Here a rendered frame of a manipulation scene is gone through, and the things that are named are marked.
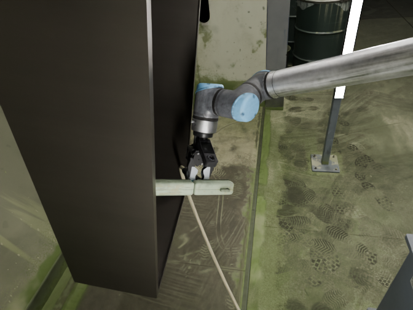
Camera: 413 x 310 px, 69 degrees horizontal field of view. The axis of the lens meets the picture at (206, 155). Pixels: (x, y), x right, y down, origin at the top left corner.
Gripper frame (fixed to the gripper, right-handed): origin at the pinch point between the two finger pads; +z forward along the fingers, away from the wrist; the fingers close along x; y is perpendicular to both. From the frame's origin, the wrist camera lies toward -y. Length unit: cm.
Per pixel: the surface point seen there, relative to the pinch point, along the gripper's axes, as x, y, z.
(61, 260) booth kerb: 47, 78, 79
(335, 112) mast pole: -120, 61, -27
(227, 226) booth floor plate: -51, 59, 54
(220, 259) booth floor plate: -40, 41, 64
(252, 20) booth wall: -93, 148, -89
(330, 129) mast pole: -125, 65, -15
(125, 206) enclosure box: 27.7, -14.9, -0.7
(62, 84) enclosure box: 44, -24, -33
